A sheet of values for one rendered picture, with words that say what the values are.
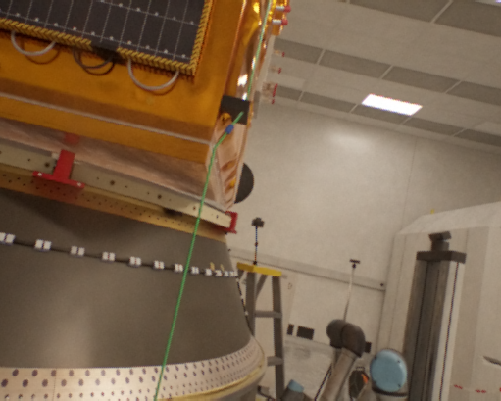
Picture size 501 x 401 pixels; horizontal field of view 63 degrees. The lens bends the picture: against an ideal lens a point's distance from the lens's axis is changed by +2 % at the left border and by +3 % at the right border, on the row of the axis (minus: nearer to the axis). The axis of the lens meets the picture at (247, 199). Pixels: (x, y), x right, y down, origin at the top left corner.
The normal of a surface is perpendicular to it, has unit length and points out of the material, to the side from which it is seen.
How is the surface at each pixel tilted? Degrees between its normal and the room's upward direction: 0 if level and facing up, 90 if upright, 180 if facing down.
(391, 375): 82
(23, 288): 62
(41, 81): 94
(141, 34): 90
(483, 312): 90
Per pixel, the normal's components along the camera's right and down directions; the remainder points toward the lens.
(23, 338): 0.53, -0.46
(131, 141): 0.04, -0.14
